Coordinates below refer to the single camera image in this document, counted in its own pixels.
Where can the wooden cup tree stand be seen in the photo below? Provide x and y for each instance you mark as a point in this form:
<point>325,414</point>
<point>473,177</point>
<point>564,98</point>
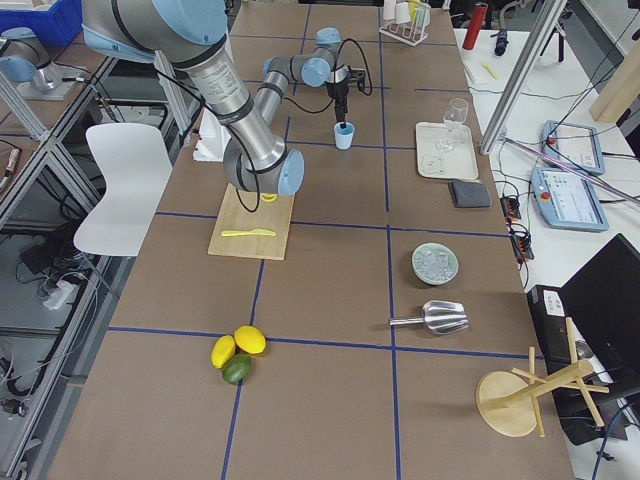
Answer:
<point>508,401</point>

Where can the blue teach pendant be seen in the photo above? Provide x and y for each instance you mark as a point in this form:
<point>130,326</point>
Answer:
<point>567,201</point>
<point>573,144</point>

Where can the yellow lemon left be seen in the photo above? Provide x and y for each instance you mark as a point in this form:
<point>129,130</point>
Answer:
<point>222,351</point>

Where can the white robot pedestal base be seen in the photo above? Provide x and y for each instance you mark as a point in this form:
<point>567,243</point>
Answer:
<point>213,139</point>

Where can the yellow lemon slices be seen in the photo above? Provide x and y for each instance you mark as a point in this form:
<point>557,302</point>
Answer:
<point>268,197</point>

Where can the white wire cup rack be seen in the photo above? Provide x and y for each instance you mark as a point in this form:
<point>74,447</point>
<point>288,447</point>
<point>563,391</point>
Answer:
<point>405,21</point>

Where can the aluminium frame post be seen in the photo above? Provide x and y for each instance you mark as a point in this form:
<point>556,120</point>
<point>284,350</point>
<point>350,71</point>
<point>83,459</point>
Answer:
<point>546,20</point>

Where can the near blue teach pendant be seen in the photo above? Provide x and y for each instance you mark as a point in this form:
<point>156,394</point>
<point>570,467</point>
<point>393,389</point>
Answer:
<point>567,201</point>

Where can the black laptop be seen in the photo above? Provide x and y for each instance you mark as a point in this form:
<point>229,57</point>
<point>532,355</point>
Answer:
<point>602,299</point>

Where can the red bottle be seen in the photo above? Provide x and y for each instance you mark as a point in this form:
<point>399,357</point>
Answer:
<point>475,25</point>

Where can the bamboo cutting board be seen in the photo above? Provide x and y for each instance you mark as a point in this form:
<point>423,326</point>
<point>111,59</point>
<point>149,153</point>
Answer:
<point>248,226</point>

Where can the cream bear tray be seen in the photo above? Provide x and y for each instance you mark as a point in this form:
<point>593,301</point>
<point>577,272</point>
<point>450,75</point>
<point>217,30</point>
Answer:
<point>433,162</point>

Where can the black folded umbrella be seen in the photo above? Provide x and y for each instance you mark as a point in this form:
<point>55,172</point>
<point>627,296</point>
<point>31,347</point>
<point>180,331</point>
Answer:
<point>501,42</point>

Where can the steel ice scoop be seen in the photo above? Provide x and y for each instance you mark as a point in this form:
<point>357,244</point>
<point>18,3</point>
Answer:
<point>437,316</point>

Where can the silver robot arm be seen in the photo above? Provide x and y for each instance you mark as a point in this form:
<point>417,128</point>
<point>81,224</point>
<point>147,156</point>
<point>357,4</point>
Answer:
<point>192,35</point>
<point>26,63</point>

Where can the light blue cup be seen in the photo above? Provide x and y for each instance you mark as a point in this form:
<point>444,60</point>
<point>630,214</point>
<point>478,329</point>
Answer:
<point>343,135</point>

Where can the green bowl of ice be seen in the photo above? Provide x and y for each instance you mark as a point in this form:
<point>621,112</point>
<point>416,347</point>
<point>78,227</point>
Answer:
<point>434,264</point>

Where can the white chair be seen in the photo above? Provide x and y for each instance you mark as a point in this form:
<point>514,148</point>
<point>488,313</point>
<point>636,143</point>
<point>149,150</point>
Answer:
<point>135,165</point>

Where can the green lime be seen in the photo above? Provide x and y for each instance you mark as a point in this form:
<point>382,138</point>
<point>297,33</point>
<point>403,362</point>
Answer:
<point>237,368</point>

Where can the clear wine glass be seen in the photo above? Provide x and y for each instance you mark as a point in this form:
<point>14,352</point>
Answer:
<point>454,116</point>

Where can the yellow lemon upper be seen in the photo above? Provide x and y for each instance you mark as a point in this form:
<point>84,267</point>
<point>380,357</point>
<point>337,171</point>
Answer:
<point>250,339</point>

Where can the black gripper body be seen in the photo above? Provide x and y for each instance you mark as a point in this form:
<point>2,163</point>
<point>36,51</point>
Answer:
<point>338,92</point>

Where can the yellow plastic knife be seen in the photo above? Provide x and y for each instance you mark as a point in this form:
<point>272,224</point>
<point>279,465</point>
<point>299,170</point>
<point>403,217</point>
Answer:
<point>251,232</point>

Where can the far blue teach pendant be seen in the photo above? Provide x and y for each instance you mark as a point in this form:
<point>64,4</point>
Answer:
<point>573,144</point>

